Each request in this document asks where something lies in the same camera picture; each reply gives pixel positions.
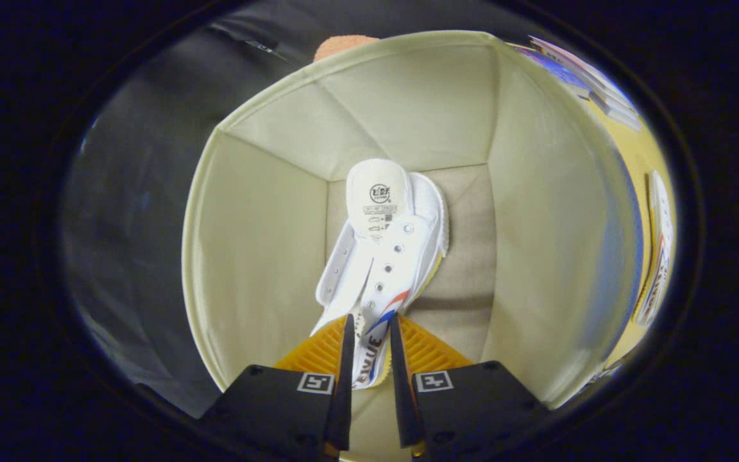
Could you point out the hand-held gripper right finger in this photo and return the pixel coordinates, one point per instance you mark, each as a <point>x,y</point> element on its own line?
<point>399,385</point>

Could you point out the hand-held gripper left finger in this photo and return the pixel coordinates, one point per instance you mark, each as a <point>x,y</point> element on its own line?
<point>346,385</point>

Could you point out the white canvas shoe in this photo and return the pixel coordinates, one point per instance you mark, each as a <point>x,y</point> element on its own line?
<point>658,256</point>
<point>401,250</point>

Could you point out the white fabric storage box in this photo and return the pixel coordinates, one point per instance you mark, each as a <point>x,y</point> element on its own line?
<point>260,244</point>

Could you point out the pink oval sponge pad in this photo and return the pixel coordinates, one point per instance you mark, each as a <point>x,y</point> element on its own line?
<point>344,46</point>

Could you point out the stack of pink white books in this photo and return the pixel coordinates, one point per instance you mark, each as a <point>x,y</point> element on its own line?
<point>600,90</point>

